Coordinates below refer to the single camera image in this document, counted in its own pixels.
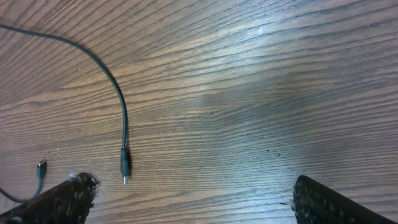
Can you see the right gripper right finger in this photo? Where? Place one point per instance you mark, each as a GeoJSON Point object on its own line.
{"type": "Point", "coordinates": [315, 203]}

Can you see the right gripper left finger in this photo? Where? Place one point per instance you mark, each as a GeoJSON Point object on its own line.
{"type": "Point", "coordinates": [67, 203]}

